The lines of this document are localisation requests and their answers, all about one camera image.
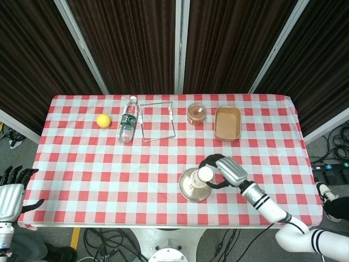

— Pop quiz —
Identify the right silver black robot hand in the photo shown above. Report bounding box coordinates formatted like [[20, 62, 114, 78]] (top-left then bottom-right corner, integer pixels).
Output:
[[198, 153, 249, 190]]

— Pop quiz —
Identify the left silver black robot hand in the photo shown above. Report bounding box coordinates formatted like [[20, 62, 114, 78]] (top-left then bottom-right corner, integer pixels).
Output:
[[0, 165, 45, 222]]

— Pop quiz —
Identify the white paper cup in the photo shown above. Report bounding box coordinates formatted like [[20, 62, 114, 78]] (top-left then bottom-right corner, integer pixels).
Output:
[[190, 166, 215, 189]]

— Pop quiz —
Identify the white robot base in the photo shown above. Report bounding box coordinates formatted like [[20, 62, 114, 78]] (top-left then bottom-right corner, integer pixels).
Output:
[[130, 228, 208, 262]]

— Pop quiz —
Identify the silver metal bowl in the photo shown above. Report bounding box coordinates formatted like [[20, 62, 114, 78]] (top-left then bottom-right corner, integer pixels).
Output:
[[178, 168, 213, 203]]

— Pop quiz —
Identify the brown paper box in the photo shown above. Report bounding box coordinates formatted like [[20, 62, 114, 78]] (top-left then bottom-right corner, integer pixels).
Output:
[[214, 106, 242, 142]]

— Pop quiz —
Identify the grey trouser leg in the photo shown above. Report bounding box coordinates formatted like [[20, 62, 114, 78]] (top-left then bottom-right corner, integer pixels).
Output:
[[8, 231, 52, 262]]

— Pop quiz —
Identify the clear jar of rubber bands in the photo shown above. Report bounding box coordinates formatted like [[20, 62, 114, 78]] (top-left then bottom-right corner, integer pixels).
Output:
[[186, 102, 207, 127]]

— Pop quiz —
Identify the white black sneaker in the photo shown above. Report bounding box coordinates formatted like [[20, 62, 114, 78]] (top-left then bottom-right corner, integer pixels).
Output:
[[316, 181, 340, 222]]

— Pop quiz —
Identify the black power strip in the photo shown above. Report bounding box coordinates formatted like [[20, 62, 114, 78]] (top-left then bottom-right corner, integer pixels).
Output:
[[312, 160, 349, 172]]

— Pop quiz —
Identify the red white checkered tablecloth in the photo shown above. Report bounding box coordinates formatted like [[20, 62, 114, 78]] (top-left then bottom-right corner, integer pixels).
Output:
[[17, 94, 329, 231]]

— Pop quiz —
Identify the black trouser leg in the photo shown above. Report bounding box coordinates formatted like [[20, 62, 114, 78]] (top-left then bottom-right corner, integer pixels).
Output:
[[324, 196, 349, 221]]

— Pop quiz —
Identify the clear plastic water bottle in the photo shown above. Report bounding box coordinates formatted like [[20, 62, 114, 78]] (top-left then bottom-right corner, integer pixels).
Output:
[[116, 96, 139, 144]]

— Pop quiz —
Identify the yellow ball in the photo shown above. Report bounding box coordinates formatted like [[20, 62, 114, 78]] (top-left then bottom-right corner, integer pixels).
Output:
[[96, 113, 112, 128]]

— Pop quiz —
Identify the dark brown curtain panel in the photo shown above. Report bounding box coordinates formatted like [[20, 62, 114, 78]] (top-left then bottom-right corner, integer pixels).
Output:
[[255, 0, 349, 137], [67, 0, 178, 95], [184, 0, 299, 95], [0, 0, 103, 134]]

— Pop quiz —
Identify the black cable bundle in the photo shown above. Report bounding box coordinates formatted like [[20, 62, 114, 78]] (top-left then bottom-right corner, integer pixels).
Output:
[[83, 228, 148, 262], [310, 127, 349, 164], [0, 122, 25, 150]]

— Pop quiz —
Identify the white metal frame rail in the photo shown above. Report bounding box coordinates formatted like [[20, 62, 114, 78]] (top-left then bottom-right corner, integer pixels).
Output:
[[304, 108, 349, 144], [0, 109, 41, 144]]

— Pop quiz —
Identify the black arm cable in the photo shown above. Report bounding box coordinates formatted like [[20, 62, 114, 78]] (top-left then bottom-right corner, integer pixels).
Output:
[[207, 214, 306, 262]]

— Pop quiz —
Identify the metal wire stand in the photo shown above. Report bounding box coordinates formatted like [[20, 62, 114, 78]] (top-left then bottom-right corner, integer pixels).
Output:
[[138, 100, 176, 142]]

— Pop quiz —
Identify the white metal frame post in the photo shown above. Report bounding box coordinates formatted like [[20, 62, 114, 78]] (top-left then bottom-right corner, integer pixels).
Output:
[[248, 0, 310, 94], [53, 0, 110, 95], [174, 0, 190, 95]]

